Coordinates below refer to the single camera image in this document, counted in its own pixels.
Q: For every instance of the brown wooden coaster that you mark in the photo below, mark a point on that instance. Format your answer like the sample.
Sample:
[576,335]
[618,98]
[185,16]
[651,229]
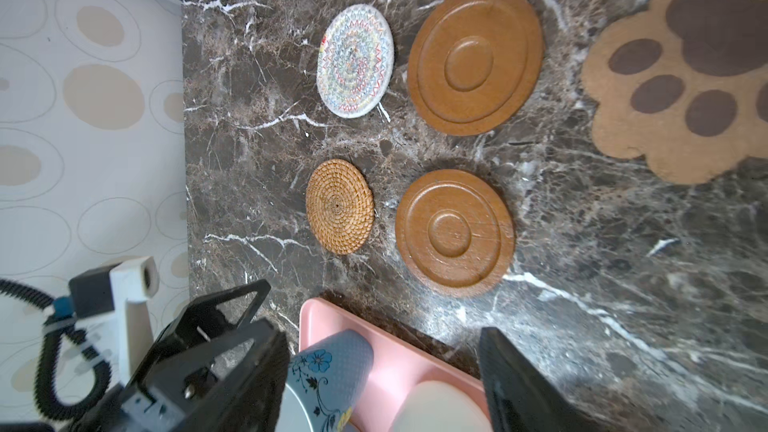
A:
[455,233]
[474,64]

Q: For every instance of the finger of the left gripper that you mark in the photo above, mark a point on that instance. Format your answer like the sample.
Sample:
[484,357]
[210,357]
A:
[202,332]

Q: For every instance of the pink rectangular tray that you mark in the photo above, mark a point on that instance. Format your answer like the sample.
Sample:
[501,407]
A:
[397,367]

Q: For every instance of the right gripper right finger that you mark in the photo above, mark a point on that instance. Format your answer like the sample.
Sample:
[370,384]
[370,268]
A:
[518,396]

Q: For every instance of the brown paw shaped coaster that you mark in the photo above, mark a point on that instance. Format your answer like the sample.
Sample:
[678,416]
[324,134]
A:
[683,85]

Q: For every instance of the woven rattan round coaster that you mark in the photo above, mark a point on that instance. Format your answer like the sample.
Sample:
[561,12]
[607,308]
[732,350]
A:
[339,206]

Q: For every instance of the white mug rear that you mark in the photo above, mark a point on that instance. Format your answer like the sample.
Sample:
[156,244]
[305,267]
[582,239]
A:
[439,407]

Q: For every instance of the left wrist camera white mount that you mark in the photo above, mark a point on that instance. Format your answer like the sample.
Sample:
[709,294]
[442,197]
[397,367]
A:
[118,295]

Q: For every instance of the multicolour woven round coaster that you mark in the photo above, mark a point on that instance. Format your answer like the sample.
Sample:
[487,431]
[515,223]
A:
[355,61]

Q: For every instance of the blue floral mug white inside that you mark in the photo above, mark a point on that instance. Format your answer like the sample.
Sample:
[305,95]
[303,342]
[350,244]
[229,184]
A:
[325,382]

